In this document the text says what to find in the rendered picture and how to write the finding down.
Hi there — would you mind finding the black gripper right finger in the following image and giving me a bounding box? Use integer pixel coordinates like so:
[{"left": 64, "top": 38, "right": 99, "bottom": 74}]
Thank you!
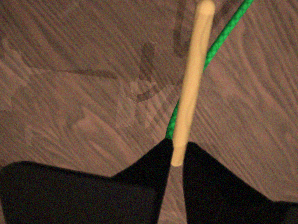
[{"left": 182, "top": 142, "right": 298, "bottom": 224}]

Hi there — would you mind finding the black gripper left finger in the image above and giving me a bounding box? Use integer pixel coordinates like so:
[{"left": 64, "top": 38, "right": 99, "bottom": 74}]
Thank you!
[{"left": 0, "top": 138, "right": 174, "bottom": 224}]

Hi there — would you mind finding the thin wooden stick with green string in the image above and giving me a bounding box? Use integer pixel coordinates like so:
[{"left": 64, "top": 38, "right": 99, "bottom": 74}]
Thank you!
[{"left": 165, "top": 0, "right": 254, "bottom": 166}]

